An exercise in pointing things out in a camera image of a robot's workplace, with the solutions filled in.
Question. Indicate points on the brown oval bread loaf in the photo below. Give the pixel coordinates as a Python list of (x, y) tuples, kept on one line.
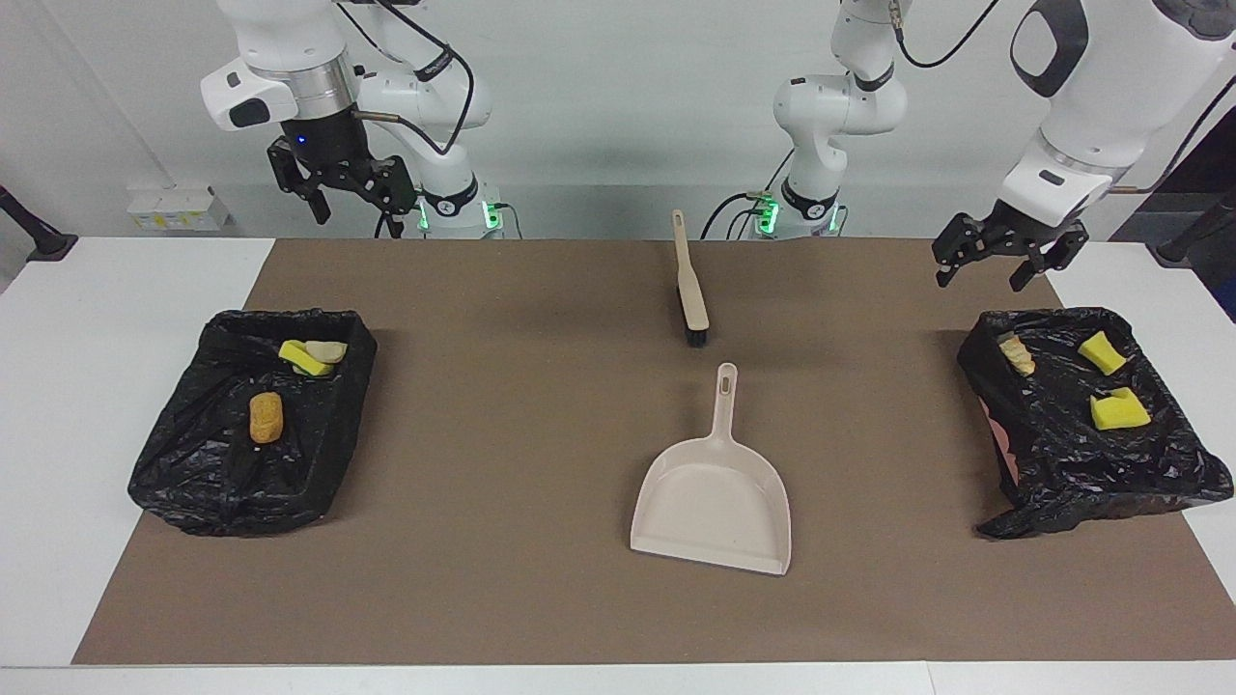
[(266, 417)]

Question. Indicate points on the pink bin with black bag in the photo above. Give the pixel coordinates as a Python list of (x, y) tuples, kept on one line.
[(1081, 463)]

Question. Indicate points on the pale tan foam chunk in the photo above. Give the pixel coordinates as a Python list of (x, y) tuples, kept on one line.
[(1016, 353), (330, 350)]

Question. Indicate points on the small yellow sponge wedge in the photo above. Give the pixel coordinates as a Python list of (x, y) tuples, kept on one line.
[(1101, 351)]

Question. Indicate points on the blocky yellow sponge piece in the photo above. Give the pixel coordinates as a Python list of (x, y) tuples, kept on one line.
[(301, 358)]

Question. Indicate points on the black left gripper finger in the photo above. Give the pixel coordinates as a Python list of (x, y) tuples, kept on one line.
[(961, 236), (1048, 253)]

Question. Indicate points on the beige plastic dustpan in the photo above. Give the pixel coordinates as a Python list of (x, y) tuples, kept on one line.
[(715, 502)]

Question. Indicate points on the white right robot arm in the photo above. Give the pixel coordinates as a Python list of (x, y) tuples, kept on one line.
[(425, 97)]

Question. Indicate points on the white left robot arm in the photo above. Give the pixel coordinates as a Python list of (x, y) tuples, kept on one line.
[(840, 106)]

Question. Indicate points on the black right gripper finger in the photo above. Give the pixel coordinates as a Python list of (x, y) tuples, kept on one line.
[(309, 188), (396, 188)]

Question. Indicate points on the brown paper table mat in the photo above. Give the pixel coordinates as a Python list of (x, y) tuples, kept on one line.
[(483, 579)]

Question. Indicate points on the beige brush with black bristles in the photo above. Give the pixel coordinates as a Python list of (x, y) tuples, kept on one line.
[(690, 290)]

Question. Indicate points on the white box on table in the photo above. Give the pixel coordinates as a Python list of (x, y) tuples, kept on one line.
[(179, 208)]

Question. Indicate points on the arched yellow sponge piece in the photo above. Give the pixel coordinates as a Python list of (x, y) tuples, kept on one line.
[(1118, 411)]

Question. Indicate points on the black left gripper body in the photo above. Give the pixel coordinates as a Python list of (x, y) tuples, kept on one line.
[(1024, 222)]

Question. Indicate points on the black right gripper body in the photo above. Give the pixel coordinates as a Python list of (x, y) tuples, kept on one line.
[(333, 145)]

